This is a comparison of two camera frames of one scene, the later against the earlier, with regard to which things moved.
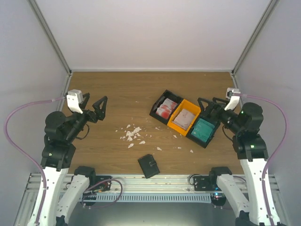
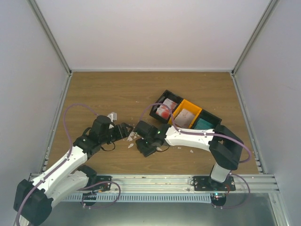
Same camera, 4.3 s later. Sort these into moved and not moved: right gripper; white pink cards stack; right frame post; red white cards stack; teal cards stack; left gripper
Moved: right gripper; left gripper
Not moved: right frame post; teal cards stack; red white cards stack; white pink cards stack
